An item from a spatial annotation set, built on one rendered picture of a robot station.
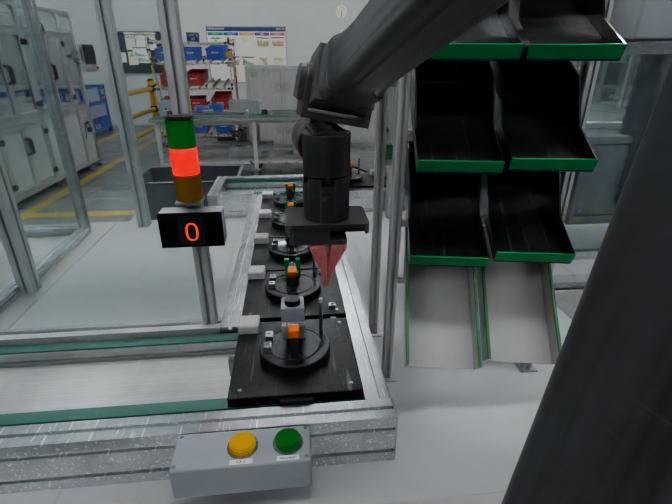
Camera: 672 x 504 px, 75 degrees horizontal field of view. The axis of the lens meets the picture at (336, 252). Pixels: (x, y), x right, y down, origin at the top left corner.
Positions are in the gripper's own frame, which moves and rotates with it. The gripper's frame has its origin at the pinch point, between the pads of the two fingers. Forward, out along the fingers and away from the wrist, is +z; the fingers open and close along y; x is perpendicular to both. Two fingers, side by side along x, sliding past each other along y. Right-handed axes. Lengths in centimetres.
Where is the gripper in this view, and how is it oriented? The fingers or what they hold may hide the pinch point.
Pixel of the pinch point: (326, 278)
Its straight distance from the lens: 59.5
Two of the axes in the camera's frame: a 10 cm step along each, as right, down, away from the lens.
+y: -10.0, 0.3, -0.9
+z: -0.1, 9.0, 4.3
